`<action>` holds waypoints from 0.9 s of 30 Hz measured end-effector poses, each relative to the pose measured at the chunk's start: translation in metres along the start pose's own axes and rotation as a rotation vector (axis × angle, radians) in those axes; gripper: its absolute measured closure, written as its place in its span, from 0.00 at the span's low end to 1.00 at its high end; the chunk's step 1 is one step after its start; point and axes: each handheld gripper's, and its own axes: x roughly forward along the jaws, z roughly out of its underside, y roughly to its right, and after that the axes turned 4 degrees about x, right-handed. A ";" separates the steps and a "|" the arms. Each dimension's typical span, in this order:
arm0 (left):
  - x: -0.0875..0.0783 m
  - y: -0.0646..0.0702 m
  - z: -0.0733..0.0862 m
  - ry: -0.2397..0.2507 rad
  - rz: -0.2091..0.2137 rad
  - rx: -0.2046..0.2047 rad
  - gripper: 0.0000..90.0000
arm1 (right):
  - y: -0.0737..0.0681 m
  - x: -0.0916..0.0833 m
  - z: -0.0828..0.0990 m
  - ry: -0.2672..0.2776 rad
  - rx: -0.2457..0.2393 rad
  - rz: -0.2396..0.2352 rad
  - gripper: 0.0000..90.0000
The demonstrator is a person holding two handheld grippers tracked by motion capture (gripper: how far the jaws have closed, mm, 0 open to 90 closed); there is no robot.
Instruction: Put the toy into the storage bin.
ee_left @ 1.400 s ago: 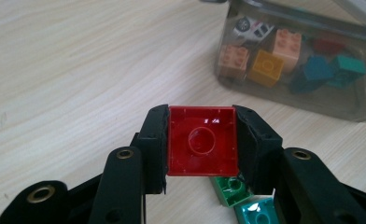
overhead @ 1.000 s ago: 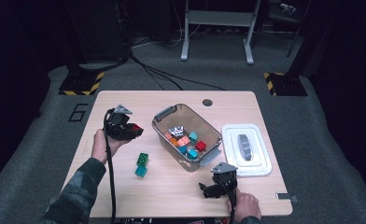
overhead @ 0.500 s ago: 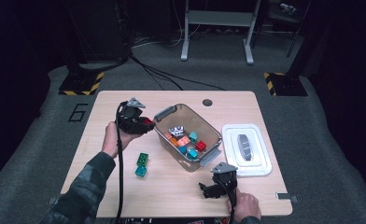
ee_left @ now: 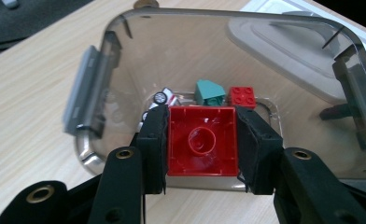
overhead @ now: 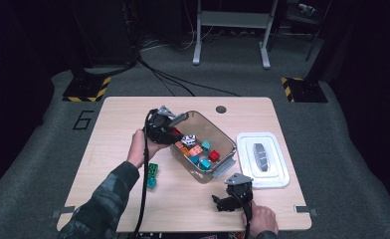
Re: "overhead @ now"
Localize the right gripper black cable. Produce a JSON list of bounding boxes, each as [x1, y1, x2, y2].
[[241, 195, 254, 239]]

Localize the black equipment cabinet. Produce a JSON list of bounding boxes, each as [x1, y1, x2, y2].
[[80, 0, 137, 68]]

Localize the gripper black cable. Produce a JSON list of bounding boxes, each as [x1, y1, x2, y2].
[[131, 111, 154, 239], [241, 195, 254, 239]]

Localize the transparent brown storage box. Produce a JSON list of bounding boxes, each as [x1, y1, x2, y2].
[[167, 110, 238, 184]]

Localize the white metal stand frame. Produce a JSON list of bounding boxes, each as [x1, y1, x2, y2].
[[192, 0, 280, 70]]

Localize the person's left hand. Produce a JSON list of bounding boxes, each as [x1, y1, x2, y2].
[[126, 128, 164, 169]]

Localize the person's right hand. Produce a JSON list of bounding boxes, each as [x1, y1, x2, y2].
[[242, 200, 280, 239]]

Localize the grey table corner bracket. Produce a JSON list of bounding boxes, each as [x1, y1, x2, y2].
[[293, 204, 318, 217], [50, 206, 77, 220]]

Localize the white floor cables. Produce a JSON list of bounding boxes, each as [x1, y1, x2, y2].
[[139, 29, 217, 53]]

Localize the dark side desk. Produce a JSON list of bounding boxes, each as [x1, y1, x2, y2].
[[276, 0, 326, 63]]

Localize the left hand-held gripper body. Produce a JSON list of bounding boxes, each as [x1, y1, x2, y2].
[[144, 105, 177, 144]]

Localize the pile of coloured building blocks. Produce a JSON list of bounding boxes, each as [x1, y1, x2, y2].
[[173, 140, 221, 171]]

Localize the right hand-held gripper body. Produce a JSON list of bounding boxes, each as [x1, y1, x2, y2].
[[224, 172, 255, 213]]

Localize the black floor cables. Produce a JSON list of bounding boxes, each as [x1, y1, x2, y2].
[[137, 56, 242, 98]]

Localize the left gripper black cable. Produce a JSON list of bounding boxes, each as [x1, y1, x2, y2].
[[131, 111, 154, 239]]

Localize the black striped stand base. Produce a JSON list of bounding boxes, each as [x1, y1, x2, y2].
[[62, 77, 112, 103], [281, 77, 329, 104]]

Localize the white toy car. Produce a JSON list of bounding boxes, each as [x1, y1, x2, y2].
[[181, 133, 198, 147]]

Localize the grey device on dark desk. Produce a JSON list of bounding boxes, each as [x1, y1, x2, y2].
[[296, 2, 316, 16]]

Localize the white lid with grey handle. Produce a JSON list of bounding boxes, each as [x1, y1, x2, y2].
[[236, 131, 291, 189]]

